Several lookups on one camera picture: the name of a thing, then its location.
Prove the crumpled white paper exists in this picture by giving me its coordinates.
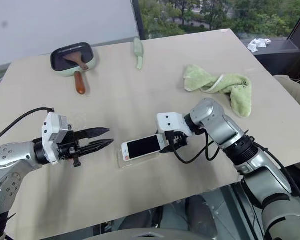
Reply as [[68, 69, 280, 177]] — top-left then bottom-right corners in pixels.
[[247, 37, 273, 54]]

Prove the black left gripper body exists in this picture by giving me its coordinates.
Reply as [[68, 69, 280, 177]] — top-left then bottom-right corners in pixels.
[[55, 123, 85, 168]]

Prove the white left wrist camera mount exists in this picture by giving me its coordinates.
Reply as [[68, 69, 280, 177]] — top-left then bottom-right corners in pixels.
[[41, 112, 71, 166]]

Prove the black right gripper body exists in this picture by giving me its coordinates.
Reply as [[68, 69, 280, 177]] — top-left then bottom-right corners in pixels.
[[164, 130, 191, 152]]

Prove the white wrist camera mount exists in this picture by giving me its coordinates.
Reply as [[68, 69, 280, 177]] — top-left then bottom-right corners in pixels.
[[155, 112, 194, 138], [41, 112, 71, 166]]

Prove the black window frame post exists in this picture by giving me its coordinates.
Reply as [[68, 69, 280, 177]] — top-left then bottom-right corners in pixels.
[[134, 0, 146, 41]]

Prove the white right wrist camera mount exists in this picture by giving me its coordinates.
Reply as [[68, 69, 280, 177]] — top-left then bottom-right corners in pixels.
[[155, 112, 194, 138]]

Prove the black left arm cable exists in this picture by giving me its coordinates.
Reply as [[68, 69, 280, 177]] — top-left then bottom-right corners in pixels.
[[0, 107, 55, 149]]

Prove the green pan with wooden handle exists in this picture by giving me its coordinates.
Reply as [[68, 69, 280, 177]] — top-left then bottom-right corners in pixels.
[[50, 42, 100, 96]]

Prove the green towel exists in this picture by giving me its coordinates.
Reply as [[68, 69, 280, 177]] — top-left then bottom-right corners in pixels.
[[183, 64, 254, 119]]

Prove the beige cushion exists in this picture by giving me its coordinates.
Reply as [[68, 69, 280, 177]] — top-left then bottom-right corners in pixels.
[[274, 74, 300, 111]]

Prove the dark rounded shape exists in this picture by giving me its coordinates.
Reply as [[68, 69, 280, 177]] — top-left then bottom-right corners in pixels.
[[186, 194, 219, 240]]

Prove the brown wooden spatula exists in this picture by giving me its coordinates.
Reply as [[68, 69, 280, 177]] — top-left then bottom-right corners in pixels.
[[61, 50, 90, 72]]

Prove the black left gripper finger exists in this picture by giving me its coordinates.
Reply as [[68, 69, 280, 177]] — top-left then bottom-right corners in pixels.
[[75, 126, 111, 141], [78, 138, 115, 156]]

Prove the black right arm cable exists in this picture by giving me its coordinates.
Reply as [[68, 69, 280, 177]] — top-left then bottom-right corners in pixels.
[[167, 128, 225, 165]]

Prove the white smartphone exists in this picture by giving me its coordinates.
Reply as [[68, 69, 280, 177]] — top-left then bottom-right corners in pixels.
[[121, 133, 171, 163]]

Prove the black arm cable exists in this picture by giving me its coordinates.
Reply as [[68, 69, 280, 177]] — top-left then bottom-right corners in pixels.
[[167, 128, 225, 165], [0, 107, 55, 149]]

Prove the clear plastic phone case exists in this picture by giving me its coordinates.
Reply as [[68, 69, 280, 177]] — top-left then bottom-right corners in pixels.
[[117, 148, 164, 171]]

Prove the light green plastic utensil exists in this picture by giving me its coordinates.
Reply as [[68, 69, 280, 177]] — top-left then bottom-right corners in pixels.
[[132, 37, 146, 71]]

